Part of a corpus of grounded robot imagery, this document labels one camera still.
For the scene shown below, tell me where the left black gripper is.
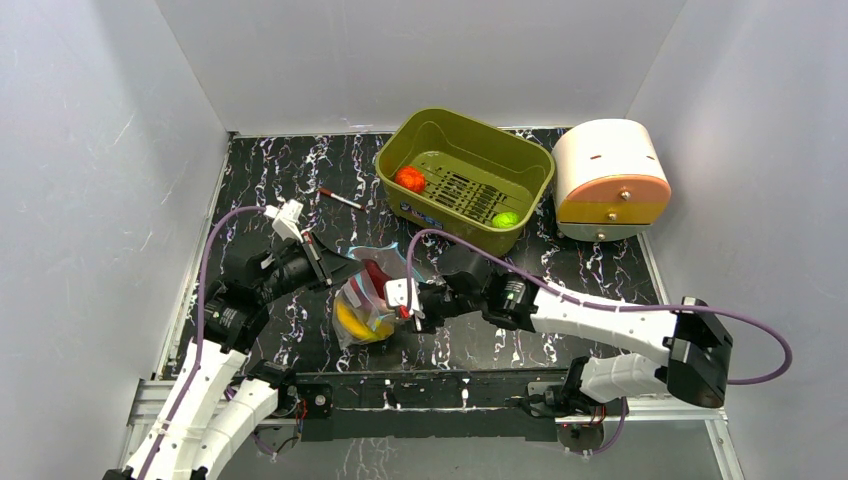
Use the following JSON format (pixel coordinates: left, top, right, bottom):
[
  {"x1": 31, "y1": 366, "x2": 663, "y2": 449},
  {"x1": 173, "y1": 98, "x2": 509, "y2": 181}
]
[{"x1": 257, "y1": 230, "x2": 366, "y2": 303}]

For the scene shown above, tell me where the red toy chili pepper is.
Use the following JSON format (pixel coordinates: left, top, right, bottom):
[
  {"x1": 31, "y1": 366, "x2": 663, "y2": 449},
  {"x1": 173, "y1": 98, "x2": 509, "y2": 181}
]
[{"x1": 365, "y1": 260, "x2": 392, "y2": 301}]

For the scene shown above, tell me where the orange toy papaya slice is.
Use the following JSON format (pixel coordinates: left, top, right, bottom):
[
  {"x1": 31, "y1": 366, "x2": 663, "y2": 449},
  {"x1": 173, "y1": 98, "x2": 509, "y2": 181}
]
[{"x1": 360, "y1": 259, "x2": 391, "y2": 310}]

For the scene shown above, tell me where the clear zip top bag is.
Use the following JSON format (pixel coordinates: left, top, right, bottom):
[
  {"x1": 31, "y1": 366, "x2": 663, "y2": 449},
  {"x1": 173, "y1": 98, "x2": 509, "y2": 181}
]
[{"x1": 332, "y1": 242, "x2": 406, "y2": 350}]

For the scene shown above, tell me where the yellow toy banana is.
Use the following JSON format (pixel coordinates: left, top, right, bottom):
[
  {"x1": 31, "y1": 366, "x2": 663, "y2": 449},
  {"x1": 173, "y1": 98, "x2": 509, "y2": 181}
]
[{"x1": 332, "y1": 298, "x2": 395, "y2": 349}]

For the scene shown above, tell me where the olive green plastic basket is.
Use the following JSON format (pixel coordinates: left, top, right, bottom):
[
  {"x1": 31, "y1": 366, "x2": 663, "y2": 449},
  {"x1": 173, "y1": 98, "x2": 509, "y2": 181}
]
[{"x1": 375, "y1": 108, "x2": 556, "y2": 256}]

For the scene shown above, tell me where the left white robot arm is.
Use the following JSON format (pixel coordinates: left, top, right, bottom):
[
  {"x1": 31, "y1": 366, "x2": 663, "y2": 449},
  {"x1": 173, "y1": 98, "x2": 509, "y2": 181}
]
[{"x1": 104, "y1": 233, "x2": 364, "y2": 479}]

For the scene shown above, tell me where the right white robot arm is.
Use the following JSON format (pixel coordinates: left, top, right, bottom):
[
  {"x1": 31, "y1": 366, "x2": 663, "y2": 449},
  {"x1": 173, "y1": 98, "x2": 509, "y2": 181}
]
[{"x1": 399, "y1": 246, "x2": 733, "y2": 416}]

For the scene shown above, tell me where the marker pen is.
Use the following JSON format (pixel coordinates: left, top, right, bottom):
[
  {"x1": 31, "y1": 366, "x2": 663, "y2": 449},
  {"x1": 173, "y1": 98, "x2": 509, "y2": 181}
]
[{"x1": 319, "y1": 188, "x2": 366, "y2": 211}]

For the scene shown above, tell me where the green toy lime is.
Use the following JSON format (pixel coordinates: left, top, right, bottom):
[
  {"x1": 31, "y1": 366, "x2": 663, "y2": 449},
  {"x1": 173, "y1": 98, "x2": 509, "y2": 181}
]
[{"x1": 491, "y1": 211, "x2": 522, "y2": 230}]

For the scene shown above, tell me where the red orange toy tomato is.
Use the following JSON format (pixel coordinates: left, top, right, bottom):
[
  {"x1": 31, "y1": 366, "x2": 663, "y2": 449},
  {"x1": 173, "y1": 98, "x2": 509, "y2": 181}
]
[{"x1": 394, "y1": 166, "x2": 427, "y2": 194}]

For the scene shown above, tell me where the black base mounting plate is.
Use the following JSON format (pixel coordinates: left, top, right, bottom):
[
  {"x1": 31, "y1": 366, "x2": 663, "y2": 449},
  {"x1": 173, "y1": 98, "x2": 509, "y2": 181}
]
[{"x1": 296, "y1": 368, "x2": 566, "y2": 442}]

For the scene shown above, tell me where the white orange cylindrical container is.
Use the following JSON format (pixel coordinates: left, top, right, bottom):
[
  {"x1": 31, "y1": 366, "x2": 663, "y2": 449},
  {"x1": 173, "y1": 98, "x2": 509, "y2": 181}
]
[{"x1": 552, "y1": 119, "x2": 672, "y2": 242}]

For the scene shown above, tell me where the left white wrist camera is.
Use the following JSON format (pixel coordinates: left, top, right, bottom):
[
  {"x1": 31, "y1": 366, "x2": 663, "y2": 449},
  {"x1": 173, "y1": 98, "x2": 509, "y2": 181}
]
[{"x1": 264, "y1": 199, "x2": 303, "y2": 244}]

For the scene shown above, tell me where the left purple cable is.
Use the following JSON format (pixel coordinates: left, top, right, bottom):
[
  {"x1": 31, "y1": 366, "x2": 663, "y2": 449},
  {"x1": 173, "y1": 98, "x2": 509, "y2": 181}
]
[{"x1": 135, "y1": 205, "x2": 276, "y2": 480}]

